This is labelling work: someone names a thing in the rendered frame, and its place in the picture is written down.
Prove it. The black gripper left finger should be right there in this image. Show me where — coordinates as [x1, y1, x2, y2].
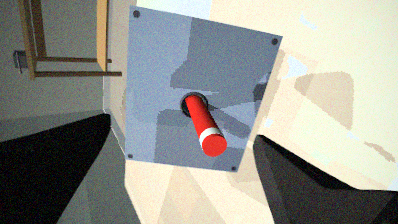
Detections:
[0, 113, 111, 224]

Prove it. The red peg with white band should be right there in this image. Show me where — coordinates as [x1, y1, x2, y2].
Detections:
[185, 95, 227, 157]

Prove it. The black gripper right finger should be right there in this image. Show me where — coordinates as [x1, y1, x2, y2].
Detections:
[253, 134, 398, 224]

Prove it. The grey metal panel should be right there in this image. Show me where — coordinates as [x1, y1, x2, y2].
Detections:
[125, 5, 283, 172]

